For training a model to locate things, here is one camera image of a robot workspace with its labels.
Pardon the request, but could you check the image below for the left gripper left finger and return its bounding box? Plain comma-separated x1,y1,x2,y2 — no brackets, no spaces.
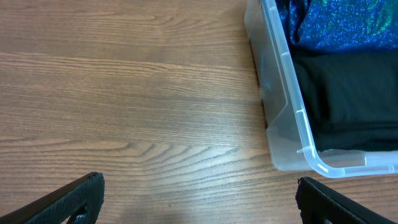
1,172,105,224

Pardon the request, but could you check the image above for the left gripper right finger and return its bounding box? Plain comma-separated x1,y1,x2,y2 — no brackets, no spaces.
295,177,395,224

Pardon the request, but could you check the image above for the square black garment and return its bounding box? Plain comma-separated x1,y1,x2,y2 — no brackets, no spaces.
293,51,397,152

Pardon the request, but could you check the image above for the shiny blue green garment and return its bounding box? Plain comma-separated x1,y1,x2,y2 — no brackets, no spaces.
275,0,397,53

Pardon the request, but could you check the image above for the clear plastic storage container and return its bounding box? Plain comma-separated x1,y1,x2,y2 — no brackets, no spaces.
244,0,397,178

